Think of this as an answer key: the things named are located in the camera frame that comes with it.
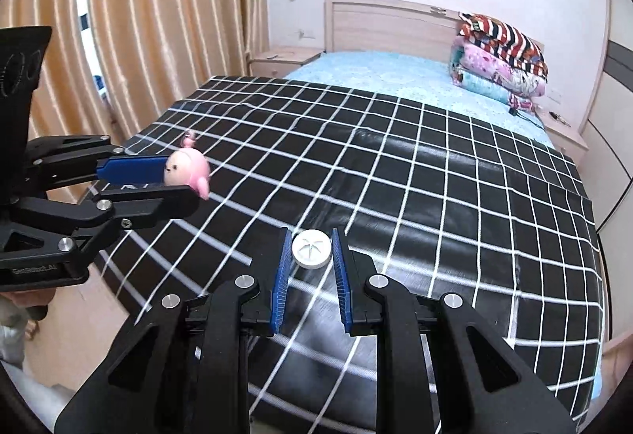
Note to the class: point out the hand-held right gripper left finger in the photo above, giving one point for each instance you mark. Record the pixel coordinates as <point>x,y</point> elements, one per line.
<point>279,288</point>

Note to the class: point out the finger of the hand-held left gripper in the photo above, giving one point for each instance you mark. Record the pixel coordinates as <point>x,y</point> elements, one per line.
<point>131,168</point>
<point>148,204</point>

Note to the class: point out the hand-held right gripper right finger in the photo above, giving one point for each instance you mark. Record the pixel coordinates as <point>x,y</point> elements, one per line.
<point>342,288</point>

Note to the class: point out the white round cap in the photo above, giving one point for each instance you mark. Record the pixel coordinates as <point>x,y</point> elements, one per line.
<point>310,248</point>

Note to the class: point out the pink toy figure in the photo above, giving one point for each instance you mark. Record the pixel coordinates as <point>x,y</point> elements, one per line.
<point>185,169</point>

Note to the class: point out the black white grid mat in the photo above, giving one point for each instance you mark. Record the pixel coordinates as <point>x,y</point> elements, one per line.
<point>420,216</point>

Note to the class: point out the beige curtain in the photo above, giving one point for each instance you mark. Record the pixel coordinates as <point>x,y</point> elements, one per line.
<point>173,18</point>

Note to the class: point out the wooden nightstand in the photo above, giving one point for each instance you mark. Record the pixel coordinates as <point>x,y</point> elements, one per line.
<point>564,135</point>
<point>282,61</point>

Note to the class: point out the light blue bed sheet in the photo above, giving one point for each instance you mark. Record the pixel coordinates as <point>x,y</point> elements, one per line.
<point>385,73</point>

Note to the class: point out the blue folded quilt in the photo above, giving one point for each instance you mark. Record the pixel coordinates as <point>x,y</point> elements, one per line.
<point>477,85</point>

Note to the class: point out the pink folded quilt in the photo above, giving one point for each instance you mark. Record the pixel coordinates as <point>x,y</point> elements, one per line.
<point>494,68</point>

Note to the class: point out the wooden bed headboard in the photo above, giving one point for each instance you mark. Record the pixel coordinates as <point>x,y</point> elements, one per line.
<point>385,23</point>

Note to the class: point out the bunch of keys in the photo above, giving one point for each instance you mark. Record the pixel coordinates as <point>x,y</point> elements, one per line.
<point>560,119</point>

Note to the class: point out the striped folded quilt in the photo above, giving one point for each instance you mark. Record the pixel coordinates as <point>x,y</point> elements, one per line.
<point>504,41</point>

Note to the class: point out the wooden wardrobe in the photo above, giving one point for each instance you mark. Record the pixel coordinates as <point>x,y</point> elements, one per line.
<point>613,117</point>

